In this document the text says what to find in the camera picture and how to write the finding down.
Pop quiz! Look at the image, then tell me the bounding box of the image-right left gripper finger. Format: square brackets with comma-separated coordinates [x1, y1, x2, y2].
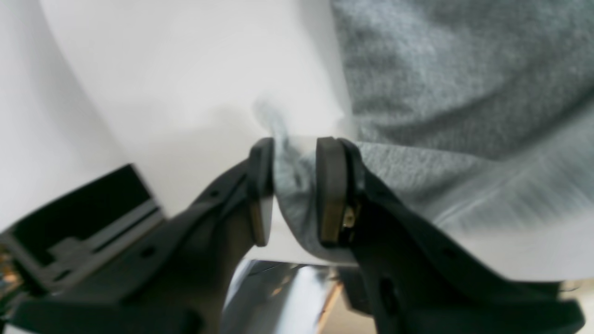
[316, 137, 585, 334]

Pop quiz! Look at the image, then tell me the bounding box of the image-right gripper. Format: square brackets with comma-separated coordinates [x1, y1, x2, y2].
[1, 138, 274, 334]

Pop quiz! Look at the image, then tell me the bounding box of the grey t-shirt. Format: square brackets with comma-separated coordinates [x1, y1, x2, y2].
[254, 0, 594, 266]

